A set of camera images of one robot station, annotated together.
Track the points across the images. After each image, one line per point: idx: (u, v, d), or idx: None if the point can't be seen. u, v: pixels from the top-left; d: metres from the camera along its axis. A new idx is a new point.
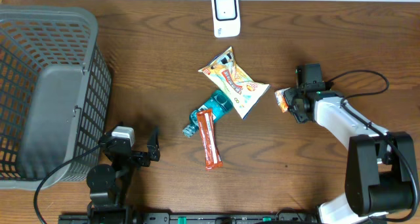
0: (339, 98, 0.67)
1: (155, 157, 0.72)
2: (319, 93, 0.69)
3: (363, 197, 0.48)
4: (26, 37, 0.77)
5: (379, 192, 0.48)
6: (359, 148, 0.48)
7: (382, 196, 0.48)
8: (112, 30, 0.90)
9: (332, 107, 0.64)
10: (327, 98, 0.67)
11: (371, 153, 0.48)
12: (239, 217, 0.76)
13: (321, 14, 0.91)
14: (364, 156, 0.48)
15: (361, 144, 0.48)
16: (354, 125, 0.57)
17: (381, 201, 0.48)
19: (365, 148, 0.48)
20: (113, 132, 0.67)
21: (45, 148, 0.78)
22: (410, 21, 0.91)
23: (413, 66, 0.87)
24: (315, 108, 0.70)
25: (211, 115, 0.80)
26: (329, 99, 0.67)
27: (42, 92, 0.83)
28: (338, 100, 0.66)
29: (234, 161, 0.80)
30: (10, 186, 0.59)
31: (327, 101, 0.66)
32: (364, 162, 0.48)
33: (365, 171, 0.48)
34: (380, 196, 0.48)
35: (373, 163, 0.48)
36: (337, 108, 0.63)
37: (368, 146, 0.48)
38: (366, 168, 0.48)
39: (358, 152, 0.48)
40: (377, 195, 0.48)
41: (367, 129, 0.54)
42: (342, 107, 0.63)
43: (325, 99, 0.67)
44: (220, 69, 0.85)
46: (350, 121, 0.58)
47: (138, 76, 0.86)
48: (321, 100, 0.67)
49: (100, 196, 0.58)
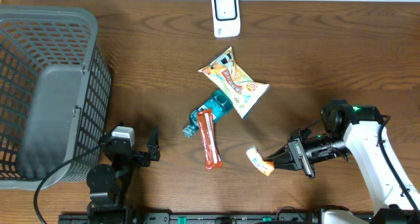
0: (376, 123, 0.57)
1: (155, 157, 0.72)
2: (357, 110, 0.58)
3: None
4: (26, 37, 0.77)
5: None
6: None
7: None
8: (112, 30, 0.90)
9: (373, 151, 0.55)
10: (363, 121, 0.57)
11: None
12: (239, 217, 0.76)
13: (321, 14, 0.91)
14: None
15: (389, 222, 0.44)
16: (389, 184, 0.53)
17: None
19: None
20: (113, 132, 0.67)
21: (46, 149, 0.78)
22: (410, 21, 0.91)
23: (413, 66, 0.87)
24: (347, 130, 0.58)
25: (211, 115, 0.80)
26: (365, 123, 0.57)
27: (42, 92, 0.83)
28: (375, 129, 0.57)
29: (234, 161, 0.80)
30: (10, 186, 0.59)
31: (365, 131, 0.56)
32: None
33: None
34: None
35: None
36: (375, 150, 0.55)
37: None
38: None
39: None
40: None
41: (403, 195, 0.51)
42: (380, 148, 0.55)
43: (361, 122, 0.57)
44: (220, 69, 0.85)
46: (389, 181, 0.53)
47: (138, 76, 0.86)
48: (357, 123, 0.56)
49: (100, 196, 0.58)
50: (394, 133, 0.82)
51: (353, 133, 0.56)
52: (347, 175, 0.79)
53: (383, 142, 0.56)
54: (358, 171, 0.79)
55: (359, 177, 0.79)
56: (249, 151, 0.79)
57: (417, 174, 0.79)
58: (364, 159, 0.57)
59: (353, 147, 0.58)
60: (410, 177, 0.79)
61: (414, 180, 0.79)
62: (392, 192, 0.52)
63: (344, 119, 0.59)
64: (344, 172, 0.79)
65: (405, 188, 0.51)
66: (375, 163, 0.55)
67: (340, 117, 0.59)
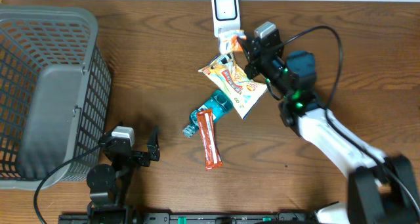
0: (321, 110, 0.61)
1: (155, 157, 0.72)
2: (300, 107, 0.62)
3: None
4: (26, 37, 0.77)
5: None
6: (358, 183, 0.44)
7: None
8: (112, 30, 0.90)
9: (323, 130, 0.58)
10: (310, 112, 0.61)
11: (371, 183, 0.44)
12: (239, 217, 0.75)
13: (322, 14, 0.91)
14: (366, 188, 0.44)
15: (360, 178, 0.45)
16: (348, 151, 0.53)
17: None
19: (365, 180, 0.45)
20: (113, 132, 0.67)
21: (46, 148, 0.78)
22: (409, 21, 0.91)
23: (413, 66, 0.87)
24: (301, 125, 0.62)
25: (211, 115, 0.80)
26: (312, 112, 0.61)
27: (41, 92, 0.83)
28: (321, 113, 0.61)
29: (234, 161, 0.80)
30: (10, 186, 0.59)
31: (312, 118, 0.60)
32: (367, 194, 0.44)
33: (374, 203, 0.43)
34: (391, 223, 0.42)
35: (375, 196, 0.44)
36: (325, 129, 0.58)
37: (366, 177, 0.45)
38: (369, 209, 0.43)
39: (359, 188, 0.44)
40: None
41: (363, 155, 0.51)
42: (330, 125, 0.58)
43: (308, 113, 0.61)
44: (220, 69, 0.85)
46: (341, 149, 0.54)
47: (138, 76, 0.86)
48: (305, 115, 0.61)
49: (100, 196, 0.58)
50: (394, 133, 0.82)
51: (304, 123, 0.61)
52: None
53: (332, 120, 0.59)
54: None
55: None
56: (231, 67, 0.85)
57: (417, 174, 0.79)
58: (323, 144, 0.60)
59: (313, 139, 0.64)
60: None
61: (413, 180, 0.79)
62: (347, 157, 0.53)
63: (294, 120, 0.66)
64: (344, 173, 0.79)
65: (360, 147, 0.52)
66: (327, 140, 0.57)
67: (291, 118, 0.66)
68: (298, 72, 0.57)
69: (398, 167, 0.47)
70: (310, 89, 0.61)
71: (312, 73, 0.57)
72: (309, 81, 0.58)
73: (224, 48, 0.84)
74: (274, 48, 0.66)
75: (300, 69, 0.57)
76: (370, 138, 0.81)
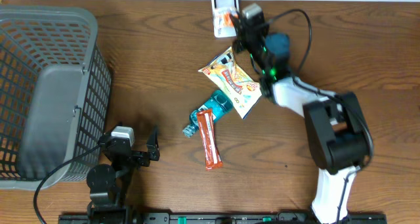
0: (291, 77, 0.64)
1: (155, 157, 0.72)
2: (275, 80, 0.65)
3: (325, 154, 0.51)
4: (26, 37, 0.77)
5: (339, 147, 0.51)
6: (310, 113, 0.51)
7: (341, 148, 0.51)
8: (112, 30, 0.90)
9: (285, 85, 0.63)
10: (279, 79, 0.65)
11: (323, 112, 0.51)
12: (239, 217, 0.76)
13: (321, 14, 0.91)
14: (319, 117, 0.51)
15: (314, 108, 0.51)
16: (307, 96, 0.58)
17: (343, 156, 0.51)
19: (317, 110, 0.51)
20: (113, 132, 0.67)
21: (46, 148, 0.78)
22: (409, 21, 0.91)
23: (413, 66, 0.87)
24: (274, 90, 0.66)
25: (211, 115, 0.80)
26: (282, 80, 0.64)
27: (42, 92, 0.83)
28: (289, 77, 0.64)
29: (234, 161, 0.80)
30: (10, 186, 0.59)
31: (281, 83, 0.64)
32: (320, 123, 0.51)
33: (325, 129, 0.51)
34: (341, 148, 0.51)
35: (327, 123, 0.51)
36: (292, 87, 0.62)
37: (319, 108, 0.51)
38: (321, 133, 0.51)
39: (311, 117, 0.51)
40: (338, 150, 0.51)
41: (318, 96, 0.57)
42: (296, 85, 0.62)
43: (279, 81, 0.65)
44: (220, 69, 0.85)
46: (299, 93, 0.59)
47: (138, 76, 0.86)
48: (277, 83, 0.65)
49: (100, 196, 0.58)
50: (394, 133, 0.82)
51: (277, 90, 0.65)
52: None
53: (298, 81, 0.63)
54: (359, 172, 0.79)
55: (359, 177, 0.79)
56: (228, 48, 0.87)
57: (417, 174, 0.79)
58: (289, 101, 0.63)
59: (284, 104, 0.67)
60: (409, 177, 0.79)
61: (413, 180, 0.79)
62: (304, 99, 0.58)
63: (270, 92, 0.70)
64: None
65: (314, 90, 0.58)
66: (289, 92, 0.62)
67: (267, 92, 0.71)
68: (275, 51, 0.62)
69: (347, 100, 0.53)
70: (285, 66, 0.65)
71: (286, 52, 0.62)
72: (284, 59, 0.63)
73: (216, 23, 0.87)
74: (257, 28, 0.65)
75: (275, 48, 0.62)
76: None
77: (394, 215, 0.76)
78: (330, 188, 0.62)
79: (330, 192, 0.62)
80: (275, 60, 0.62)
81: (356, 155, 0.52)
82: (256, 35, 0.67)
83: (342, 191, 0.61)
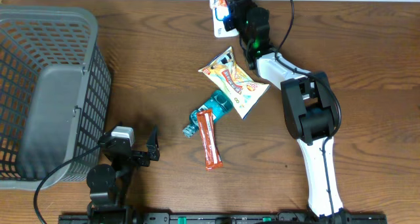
0: (273, 52, 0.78)
1: (155, 157, 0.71)
2: (259, 52, 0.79)
3: (296, 123, 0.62)
4: (26, 37, 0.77)
5: (308, 117, 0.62)
6: (286, 89, 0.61)
7: (310, 119, 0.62)
8: (113, 30, 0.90)
9: (268, 61, 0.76)
10: (264, 54, 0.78)
11: (297, 89, 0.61)
12: (239, 217, 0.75)
13: (321, 14, 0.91)
14: (293, 94, 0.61)
15: (289, 85, 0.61)
16: (284, 72, 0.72)
17: (312, 125, 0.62)
19: (292, 87, 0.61)
20: (113, 132, 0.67)
21: (46, 148, 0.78)
22: (409, 21, 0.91)
23: (413, 66, 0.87)
24: (257, 64, 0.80)
25: (211, 115, 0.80)
26: (266, 55, 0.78)
27: (41, 91, 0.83)
28: (273, 54, 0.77)
29: (234, 161, 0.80)
30: (10, 187, 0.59)
31: (264, 58, 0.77)
32: (293, 98, 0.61)
33: (298, 102, 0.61)
34: (310, 119, 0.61)
35: (299, 97, 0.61)
36: (273, 63, 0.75)
37: (294, 85, 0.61)
38: (294, 106, 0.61)
39: (287, 92, 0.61)
40: (308, 121, 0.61)
41: (294, 73, 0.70)
42: (277, 60, 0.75)
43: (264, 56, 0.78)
44: (220, 69, 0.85)
46: (277, 69, 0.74)
47: (138, 76, 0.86)
48: (260, 57, 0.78)
49: (100, 196, 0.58)
50: (394, 133, 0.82)
51: (260, 64, 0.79)
52: (346, 175, 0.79)
53: (279, 57, 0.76)
54: (359, 172, 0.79)
55: (359, 177, 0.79)
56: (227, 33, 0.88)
57: (417, 173, 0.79)
58: (268, 74, 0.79)
59: (262, 76, 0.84)
60: (409, 177, 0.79)
61: (413, 180, 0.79)
62: (283, 77, 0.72)
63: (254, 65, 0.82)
64: (344, 173, 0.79)
65: (292, 69, 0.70)
66: (270, 66, 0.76)
67: (251, 63, 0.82)
68: (256, 23, 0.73)
69: (319, 78, 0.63)
70: (266, 39, 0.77)
71: (265, 24, 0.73)
72: (264, 31, 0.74)
73: (211, 2, 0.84)
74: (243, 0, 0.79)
75: (257, 21, 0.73)
76: (369, 138, 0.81)
77: (394, 214, 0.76)
78: (313, 165, 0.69)
79: (314, 171, 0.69)
80: (254, 31, 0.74)
81: (323, 125, 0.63)
82: (242, 10, 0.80)
83: (323, 164, 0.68)
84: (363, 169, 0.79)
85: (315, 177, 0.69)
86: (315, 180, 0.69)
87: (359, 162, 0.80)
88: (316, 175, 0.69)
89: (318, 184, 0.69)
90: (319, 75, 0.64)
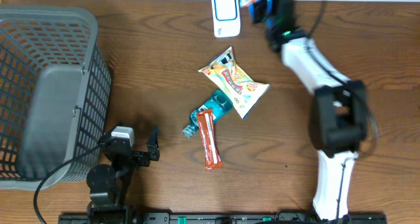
0: (304, 39, 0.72)
1: (155, 157, 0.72)
2: (287, 33, 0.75)
3: (323, 134, 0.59)
4: (26, 37, 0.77)
5: (338, 130, 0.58)
6: (319, 97, 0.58)
7: (339, 132, 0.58)
8: (113, 30, 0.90)
9: (300, 49, 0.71)
10: (294, 40, 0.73)
11: (330, 99, 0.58)
12: (239, 217, 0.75)
13: (321, 14, 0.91)
14: (325, 102, 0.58)
15: (322, 93, 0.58)
16: (318, 73, 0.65)
17: (340, 138, 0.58)
19: (325, 96, 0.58)
20: (113, 132, 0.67)
21: (46, 148, 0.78)
22: (410, 21, 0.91)
23: (414, 66, 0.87)
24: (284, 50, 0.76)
25: (211, 115, 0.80)
26: (295, 42, 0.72)
27: (42, 92, 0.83)
28: (305, 42, 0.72)
29: (234, 161, 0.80)
30: (10, 187, 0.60)
31: (294, 45, 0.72)
32: (325, 108, 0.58)
33: (328, 112, 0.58)
34: (338, 132, 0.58)
35: (331, 107, 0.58)
36: (304, 56, 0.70)
37: (328, 94, 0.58)
38: (325, 115, 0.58)
39: (319, 101, 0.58)
40: (336, 133, 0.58)
41: (329, 78, 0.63)
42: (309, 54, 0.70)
43: (292, 41, 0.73)
44: (220, 69, 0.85)
46: (309, 66, 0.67)
47: (138, 76, 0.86)
48: (289, 43, 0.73)
49: (100, 196, 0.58)
50: (394, 133, 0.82)
51: (289, 50, 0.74)
52: None
53: (311, 48, 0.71)
54: (359, 171, 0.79)
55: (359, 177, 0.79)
56: (233, 31, 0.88)
57: (417, 173, 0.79)
58: (296, 63, 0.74)
59: (288, 62, 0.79)
60: (410, 177, 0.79)
61: (413, 180, 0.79)
62: (314, 77, 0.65)
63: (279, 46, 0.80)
64: None
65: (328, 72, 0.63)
66: (300, 56, 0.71)
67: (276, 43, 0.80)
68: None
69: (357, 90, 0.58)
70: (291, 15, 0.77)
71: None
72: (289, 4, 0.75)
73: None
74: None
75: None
76: None
77: (395, 215, 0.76)
78: (329, 175, 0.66)
79: (328, 180, 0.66)
80: (278, 2, 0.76)
81: (352, 140, 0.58)
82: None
83: (340, 177, 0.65)
84: (363, 169, 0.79)
85: (329, 186, 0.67)
86: (327, 188, 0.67)
87: (360, 162, 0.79)
88: (329, 184, 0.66)
89: (329, 193, 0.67)
90: (358, 87, 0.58)
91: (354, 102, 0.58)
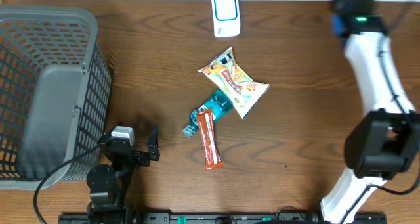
0: (379, 35, 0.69)
1: (155, 157, 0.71)
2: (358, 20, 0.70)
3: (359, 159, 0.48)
4: (26, 37, 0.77)
5: (375, 158, 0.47)
6: (374, 122, 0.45)
7: (376, 160, 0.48)
8: (113, 30, 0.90)
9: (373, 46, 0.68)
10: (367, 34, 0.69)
11: (386, 127, 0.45)
12: (239, 217, 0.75)
13: (321, 14, 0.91)
14: (377, 131, 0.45)
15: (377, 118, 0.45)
16: (383, 92, 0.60)
17: (373, 165, 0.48)
19: (379, 123, 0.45)
20: (113, 132, 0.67)
21: (46, 148, 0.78)
22: (409, 21, 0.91)
23: (414, 66, 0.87)
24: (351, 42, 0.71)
25: (211, 116, 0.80)
26: (369, 35, 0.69)
27: (42, 92, 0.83)
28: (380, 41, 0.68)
29: (234, 161, 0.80)
30: (10, 186, 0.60)
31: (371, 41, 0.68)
32: (373, 136, 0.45)
33: (374, 141, 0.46)
34: (375, 159, 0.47)
35: (382, 136, 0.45)
36: (372, 60, 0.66)
37: (383, 123, 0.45)
38: (371, 142, 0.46)
39: (372, 127, 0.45)
40: (373, 159, 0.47)
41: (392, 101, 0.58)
42: (378, 60, 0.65)
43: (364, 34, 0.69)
44: (220, 69, 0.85)
46: (375, 75, 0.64)
47: (138, 76, 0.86)
48: (359, 35, 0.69)
49: (100, 196, 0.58)
50: None
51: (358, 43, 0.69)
52: None
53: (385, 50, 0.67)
54: None
55: None
56: (232, 32, 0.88)
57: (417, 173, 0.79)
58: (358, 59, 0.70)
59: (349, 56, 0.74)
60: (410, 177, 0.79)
61: (413, 180, 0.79)
62: (374, 95, 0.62)
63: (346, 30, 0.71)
64: None
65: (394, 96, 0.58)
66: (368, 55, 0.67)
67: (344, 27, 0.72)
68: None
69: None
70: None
71: None
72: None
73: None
74: None
75: None
76: None
77: (395, 215, 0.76)
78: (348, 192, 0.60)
79: (346, 194, 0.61)
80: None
81: (386, 169, 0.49)
82: None
83: (358, 195, 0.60)
84: None
85: (344, 199, 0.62)
86: (342, 201, 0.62)
87: None
88: (346, 198, 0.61)
89: (341, 204, 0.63)
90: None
91: (407, 137, 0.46)
